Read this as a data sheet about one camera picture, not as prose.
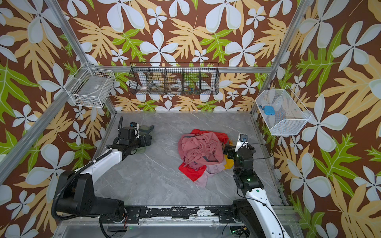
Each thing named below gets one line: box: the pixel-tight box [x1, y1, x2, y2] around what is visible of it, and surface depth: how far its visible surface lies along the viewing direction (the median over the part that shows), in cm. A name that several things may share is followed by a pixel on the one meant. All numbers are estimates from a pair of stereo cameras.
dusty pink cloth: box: [177, 131, 224, 171], surface depth 87 cm
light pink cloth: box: [193, 162, 226, 188], surface depth 88 cm
